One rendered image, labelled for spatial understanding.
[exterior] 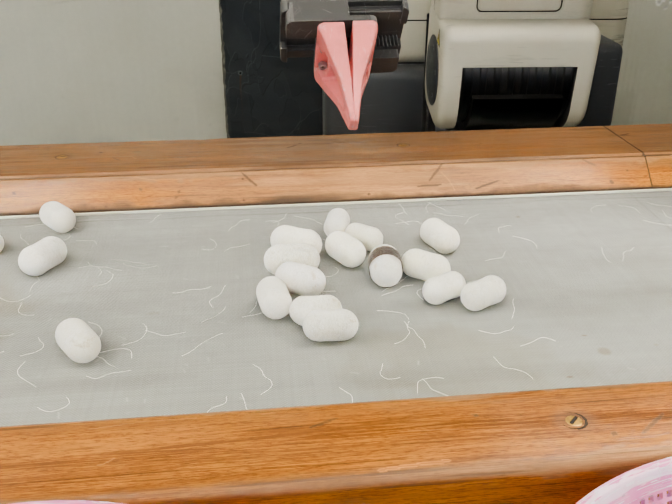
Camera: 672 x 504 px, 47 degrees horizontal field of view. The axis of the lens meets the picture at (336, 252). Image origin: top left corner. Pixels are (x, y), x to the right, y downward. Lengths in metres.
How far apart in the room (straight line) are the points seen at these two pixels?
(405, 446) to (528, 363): 0.13
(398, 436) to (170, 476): 0.10
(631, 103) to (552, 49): 1.70
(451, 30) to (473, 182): 0.47
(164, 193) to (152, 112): 2.02
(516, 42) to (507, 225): 0.55
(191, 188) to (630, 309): 0.35
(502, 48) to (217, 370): 0.79
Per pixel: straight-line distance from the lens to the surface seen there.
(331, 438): 0.34
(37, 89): 2.74
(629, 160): 0.73
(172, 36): 2.60
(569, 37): 1.15
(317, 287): 0.48
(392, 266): 0.50
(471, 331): 0.47
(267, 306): 0.46
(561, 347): 0.46
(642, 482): 0.34
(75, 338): 0.44
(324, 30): 0.61
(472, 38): 1.11
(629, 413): 0.38
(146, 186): 0.65
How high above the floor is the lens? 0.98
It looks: 26 degrees down
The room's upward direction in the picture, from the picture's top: straight up
